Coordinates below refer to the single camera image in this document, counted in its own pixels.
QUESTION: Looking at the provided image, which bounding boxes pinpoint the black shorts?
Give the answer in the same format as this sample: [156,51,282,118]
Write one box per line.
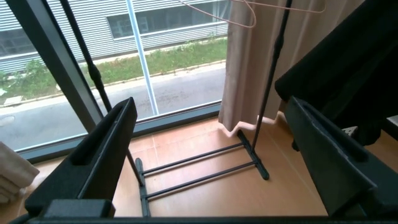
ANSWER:
[275,0,398,147]

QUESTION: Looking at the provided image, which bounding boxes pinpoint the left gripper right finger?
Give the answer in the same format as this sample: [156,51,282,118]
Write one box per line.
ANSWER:
[284,96,398,218]

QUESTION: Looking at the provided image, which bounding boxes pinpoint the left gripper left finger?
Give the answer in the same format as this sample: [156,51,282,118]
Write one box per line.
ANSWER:
[24,96,138,216]

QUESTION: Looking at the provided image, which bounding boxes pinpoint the black clothes rack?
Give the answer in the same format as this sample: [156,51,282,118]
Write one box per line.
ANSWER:
[58,0,295,218]

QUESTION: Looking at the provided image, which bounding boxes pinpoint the beige curtain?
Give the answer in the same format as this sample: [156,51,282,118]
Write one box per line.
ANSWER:
[0,141,40,205]
[218,0,364,138]

